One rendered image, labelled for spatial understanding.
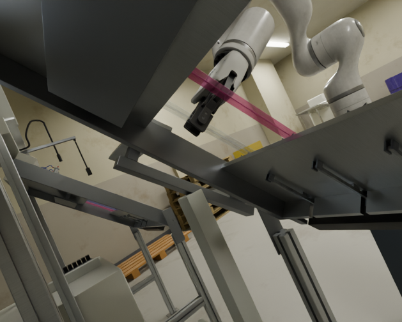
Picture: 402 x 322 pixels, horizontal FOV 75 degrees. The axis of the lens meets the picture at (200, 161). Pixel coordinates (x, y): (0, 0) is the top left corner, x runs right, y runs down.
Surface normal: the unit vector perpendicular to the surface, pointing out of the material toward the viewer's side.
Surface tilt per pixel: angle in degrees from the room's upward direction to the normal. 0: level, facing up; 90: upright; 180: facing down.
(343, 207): 42
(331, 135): 132
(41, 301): 90
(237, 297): 90
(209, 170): 90
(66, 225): 90
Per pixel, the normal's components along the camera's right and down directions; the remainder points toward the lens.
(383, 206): -0.84, -0.44
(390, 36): -0.65, 0.29
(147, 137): 0.46, -0.23
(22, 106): 0.64, -0.31
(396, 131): -0.29, 0.87
